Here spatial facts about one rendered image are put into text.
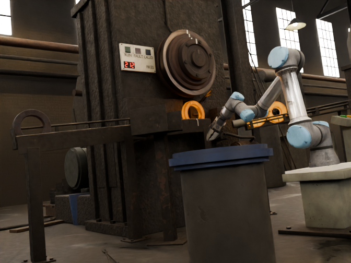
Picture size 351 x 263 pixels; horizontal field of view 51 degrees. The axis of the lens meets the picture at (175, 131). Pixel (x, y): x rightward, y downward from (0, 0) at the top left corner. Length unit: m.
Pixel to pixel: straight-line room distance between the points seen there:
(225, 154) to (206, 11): 2.22
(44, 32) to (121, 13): 6.53
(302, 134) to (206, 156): 0.95
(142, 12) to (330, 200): 1.72
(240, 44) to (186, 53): 4.62
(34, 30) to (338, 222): 7.97
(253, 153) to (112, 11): 1.80
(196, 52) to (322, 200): 1.24
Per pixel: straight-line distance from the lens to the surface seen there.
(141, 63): 2.52
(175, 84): 2.46
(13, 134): 1.98
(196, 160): 1.00
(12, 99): 8.40
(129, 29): 2.58
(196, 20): 2.99
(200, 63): 2.52
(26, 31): 8.95
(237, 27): 7.16
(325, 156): 2.00
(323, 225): 2.00
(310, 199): 2.01
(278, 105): 2.77
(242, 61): 6.96
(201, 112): 2.57
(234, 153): 0.99
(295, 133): 1.89
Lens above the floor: 0.38
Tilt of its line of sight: 6 degrees up
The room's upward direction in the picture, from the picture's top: 6 degrees counter-clockwise
